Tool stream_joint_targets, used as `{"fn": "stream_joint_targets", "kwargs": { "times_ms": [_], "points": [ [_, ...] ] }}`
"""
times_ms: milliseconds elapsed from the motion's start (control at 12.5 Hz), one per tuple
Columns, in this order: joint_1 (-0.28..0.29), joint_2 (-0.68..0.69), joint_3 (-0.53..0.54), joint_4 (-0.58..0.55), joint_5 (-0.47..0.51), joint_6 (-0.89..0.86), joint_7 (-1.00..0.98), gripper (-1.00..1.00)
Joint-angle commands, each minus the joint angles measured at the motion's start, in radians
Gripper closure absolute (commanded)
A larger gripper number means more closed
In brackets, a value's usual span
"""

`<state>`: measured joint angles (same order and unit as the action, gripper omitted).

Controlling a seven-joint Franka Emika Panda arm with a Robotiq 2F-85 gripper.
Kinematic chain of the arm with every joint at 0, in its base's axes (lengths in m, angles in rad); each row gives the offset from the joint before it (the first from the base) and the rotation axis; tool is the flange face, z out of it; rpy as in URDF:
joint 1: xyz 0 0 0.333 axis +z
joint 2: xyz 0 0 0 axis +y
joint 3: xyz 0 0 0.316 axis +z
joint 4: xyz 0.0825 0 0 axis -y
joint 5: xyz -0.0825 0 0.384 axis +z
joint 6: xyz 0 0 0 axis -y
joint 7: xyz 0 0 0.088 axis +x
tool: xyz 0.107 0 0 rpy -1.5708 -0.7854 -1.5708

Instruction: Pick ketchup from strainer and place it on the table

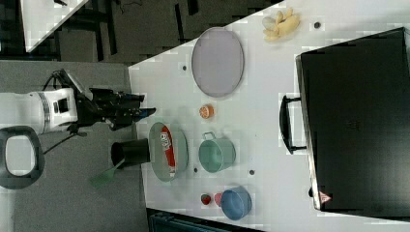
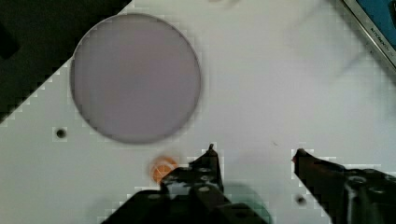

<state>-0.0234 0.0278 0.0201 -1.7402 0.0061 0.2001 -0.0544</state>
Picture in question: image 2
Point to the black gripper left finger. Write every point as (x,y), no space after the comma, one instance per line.
(187,195)

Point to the silver toaster oven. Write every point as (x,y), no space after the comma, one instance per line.
(376,20)

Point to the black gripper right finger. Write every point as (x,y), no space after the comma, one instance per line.
(348,196)

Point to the orange slice toy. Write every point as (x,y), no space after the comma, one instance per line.
(161,167)

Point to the round lavender plate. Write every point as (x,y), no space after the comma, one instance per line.
(135,78)

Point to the green colander strainer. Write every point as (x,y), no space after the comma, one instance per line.
(242,193)

